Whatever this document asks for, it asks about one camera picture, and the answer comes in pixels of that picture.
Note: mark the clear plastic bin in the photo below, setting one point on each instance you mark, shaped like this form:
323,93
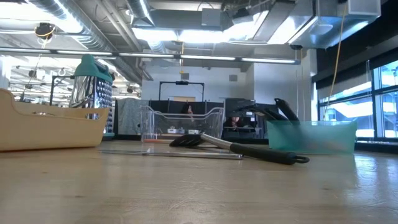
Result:
149,124

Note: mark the teal plastic bin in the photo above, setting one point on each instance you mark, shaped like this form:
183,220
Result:
311,137

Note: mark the orange plastic bin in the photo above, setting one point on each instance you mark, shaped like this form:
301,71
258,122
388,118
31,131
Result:
46,130

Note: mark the shiny steel scoop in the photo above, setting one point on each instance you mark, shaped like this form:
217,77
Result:
42,113

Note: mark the person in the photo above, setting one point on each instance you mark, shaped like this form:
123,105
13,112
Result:
188,110
234,121

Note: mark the black partition panel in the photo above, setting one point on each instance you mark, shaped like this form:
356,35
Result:
161,107

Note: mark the long ceiling light bar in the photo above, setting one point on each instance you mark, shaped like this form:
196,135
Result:
208,58

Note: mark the grey cloth cover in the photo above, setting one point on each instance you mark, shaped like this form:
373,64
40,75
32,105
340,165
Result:
127,115

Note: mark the teal steel box grater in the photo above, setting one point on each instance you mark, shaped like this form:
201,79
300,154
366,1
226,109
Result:
90,87

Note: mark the black background gantry frame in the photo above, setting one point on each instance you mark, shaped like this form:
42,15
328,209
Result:
182,82

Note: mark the silver rectangular air duct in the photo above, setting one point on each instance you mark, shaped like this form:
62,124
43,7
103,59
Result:
295,25

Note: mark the silver round air duct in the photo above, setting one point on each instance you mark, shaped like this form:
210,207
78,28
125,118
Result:
90,37

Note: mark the black background rack frame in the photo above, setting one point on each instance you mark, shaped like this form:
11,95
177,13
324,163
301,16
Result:
62,76

